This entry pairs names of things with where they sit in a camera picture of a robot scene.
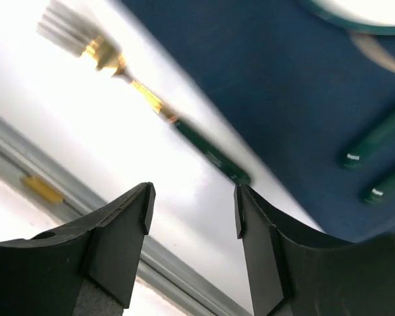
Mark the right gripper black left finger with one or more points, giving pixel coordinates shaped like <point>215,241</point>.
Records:
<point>85,267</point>

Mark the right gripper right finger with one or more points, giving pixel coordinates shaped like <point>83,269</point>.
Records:
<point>294,269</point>

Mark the gold knife green handle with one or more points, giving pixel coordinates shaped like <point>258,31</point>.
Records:
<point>381,190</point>

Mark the gold spoon green handle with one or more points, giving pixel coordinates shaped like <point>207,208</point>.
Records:
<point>369,140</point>

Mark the dark blue cloth placemat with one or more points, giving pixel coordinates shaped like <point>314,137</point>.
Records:
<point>296,89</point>

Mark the gold fork green handle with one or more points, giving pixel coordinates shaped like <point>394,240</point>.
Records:
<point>82,38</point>

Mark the white round plate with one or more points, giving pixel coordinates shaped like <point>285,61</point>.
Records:
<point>375,17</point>

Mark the aluminium frame rail front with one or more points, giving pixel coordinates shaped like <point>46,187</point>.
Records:
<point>164,285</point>

